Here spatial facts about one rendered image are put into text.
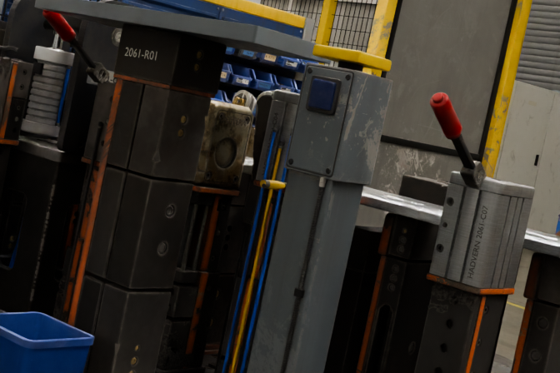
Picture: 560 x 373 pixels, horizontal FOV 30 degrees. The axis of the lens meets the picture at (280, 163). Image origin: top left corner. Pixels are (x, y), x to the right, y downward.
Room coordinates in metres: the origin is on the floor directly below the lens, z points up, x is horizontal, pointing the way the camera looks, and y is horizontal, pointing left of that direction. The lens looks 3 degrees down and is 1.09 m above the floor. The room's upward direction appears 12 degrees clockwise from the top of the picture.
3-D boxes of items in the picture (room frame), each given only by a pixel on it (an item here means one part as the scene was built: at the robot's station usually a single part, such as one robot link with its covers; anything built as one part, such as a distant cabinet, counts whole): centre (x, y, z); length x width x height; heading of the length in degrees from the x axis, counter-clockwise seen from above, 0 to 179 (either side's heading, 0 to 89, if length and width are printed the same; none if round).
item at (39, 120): (1.55, 0.33, 0.94); 0.18 x 0.13 x 0.49; 52
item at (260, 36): (1.24, 0.15, 1.16); 0.37 x 0.14 x 0.02; 52
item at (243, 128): (1.43, 0.10, 0.89); 0.13 x 0.11 x 0.38; 142
